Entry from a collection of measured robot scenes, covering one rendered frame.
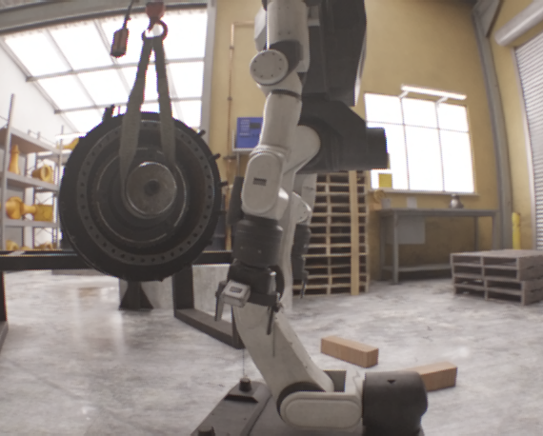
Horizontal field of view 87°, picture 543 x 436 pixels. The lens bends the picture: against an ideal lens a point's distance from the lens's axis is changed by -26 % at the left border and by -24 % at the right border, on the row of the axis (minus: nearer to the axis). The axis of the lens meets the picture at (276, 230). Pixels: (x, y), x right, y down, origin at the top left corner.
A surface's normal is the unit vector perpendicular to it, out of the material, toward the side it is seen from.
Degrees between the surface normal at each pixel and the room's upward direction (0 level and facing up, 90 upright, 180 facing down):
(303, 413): 90
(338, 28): 90
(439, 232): 90
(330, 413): 90
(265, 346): 115
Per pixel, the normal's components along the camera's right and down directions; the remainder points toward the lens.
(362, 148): -0.18, 0.38
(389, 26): 0.08, -0.01
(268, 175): -0.21, -0.01
